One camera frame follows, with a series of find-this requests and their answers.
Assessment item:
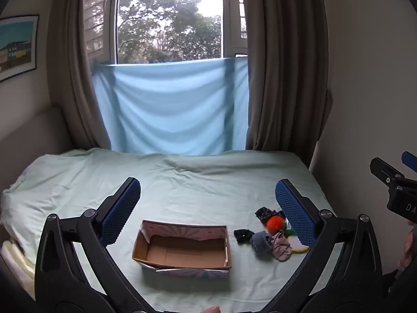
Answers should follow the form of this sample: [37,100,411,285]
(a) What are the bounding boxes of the black patterned scrunchie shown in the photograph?
[255,207,286,225]

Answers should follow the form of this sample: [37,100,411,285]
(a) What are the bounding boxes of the cardboard box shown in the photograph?
[132,220,232,279]

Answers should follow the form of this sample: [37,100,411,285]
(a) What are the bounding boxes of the window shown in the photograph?
[83,0,249,65]

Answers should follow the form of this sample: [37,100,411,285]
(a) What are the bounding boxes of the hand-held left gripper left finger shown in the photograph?
[34,177,145,313]

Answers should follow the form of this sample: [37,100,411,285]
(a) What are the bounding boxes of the light blue cloth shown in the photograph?
[92,56,251,155]

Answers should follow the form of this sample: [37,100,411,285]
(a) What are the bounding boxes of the brown curtain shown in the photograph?
[46,0,113,151]
[239,0,333,152]

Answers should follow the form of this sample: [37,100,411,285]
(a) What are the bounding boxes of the person's right hand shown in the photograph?
[397,229,417,272]

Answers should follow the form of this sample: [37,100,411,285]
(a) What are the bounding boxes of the framed wall picture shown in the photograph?
[0,14,40,83]

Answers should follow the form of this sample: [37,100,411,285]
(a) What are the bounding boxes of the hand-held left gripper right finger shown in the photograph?
[264,179,383,313]

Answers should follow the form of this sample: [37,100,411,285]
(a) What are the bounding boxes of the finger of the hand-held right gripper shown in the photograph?
[401,151,417,173]
[370,157,408,187]

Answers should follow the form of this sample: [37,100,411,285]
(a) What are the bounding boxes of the white pillows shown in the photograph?
[0,239,36,300]

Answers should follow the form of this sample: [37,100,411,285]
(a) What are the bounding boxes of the pink cloth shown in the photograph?
[270,232,292,262]

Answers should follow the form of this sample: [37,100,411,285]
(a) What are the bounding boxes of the yellow rimmed white pouch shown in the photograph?
[288,236,310,254]

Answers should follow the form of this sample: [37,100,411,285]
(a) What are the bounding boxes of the grey fuzzy sock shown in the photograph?
[249,231,273,261]

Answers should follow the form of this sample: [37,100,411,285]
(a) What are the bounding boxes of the orange fluffy pompom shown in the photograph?
[266,217,285,234]

